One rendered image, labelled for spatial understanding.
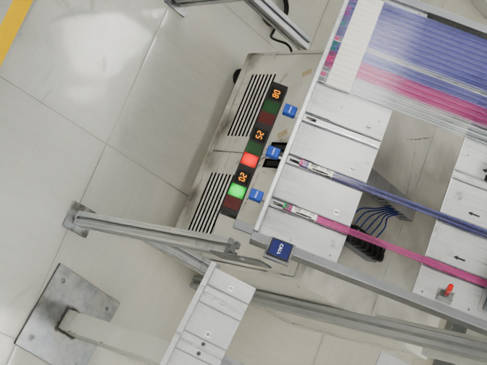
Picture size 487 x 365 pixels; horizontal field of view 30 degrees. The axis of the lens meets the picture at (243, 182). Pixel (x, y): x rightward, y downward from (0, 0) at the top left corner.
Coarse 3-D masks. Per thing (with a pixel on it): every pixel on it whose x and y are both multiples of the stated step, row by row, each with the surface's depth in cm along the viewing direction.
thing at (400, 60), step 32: (352, 0) 220; (352, 32) 218; (384, 32) 218; (416, 32) 218; (448, 32) 219; (352, 64) 216; (384, 64) 216; (416, 64) 216; (448, 64) 217; (480, 64) 217; (384, 96) 214; (416, 96) 214; (448, 96) 214; (480, 96) 215; (448, 128) 212; (480, 128) 213
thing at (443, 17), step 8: (392, 0) 221; (400, 0) 220; (408, 0) 220; (416, 0) 220; (416, 8) 220; (424, 8) 220; (432, 8) 220; (432, 16) 221; (440, 16) 220; (448, 16) 220; (456, 16) 220; (448, 24) 222; (456, 24) 220; (464, 24) 219; (472, 24) 219; (480, 24) 219; (472, 32) 221; (480, 32) 219
